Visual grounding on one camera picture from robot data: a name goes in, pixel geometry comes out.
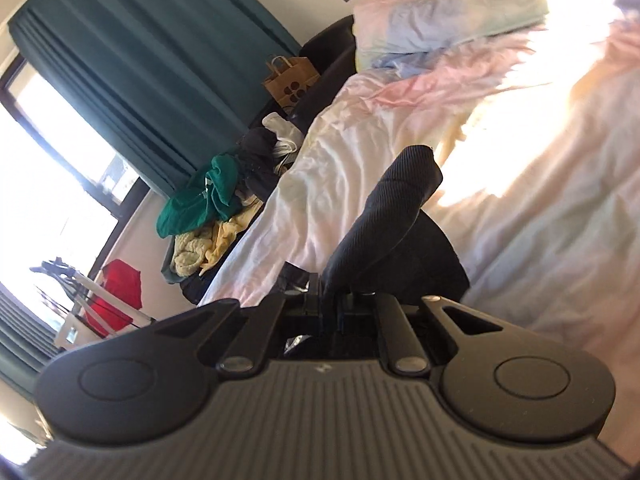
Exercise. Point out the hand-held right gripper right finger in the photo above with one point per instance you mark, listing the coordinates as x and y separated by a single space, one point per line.
357 306

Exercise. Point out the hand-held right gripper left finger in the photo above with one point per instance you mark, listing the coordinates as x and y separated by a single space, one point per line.
305 305

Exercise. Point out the black shorts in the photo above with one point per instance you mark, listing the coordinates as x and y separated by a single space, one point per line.
390 230

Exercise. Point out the yellow garment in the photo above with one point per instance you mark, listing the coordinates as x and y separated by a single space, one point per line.
200 252

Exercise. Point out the green garment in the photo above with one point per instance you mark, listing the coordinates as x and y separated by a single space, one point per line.
200 200

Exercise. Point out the black garment pile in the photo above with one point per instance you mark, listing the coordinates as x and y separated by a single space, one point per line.
260 160

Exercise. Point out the white garment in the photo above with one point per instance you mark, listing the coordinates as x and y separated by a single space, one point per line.
285 135

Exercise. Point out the red cloth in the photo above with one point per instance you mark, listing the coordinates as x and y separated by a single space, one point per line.
117 290

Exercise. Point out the bed with pastel sheet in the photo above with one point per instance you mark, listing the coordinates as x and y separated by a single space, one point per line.
525 185

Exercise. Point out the brown paper bag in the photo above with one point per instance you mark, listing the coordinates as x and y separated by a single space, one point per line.
292 85

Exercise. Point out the garment steamer stand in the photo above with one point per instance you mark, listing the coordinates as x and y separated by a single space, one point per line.
75 285

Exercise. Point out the black leather sofa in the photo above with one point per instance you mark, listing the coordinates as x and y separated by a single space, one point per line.
330 70

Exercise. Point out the white folding board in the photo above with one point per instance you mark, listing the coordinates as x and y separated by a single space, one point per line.
70 332

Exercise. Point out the teal curtain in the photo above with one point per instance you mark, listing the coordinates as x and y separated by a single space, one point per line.
150 60
20 340

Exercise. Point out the black framed window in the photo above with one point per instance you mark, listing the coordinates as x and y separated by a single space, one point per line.
45 175

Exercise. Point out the pastel pillow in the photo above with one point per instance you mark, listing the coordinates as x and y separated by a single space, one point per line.
440 20

